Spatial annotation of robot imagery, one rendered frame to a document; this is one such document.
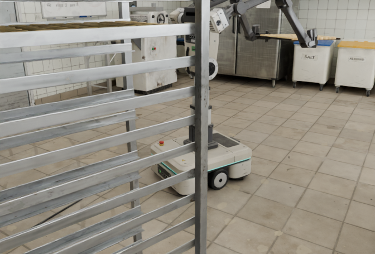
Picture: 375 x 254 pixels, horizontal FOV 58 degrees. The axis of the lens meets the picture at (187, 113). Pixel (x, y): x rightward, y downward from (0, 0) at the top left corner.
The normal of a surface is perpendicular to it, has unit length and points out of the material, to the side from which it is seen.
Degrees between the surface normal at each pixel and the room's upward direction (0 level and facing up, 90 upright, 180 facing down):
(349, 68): 93
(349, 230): 0
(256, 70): 90
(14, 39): 90
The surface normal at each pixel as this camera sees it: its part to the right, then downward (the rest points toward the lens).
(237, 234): 0.00, -0.95
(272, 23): -0.55, 0.26
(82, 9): 0.84, 0.16
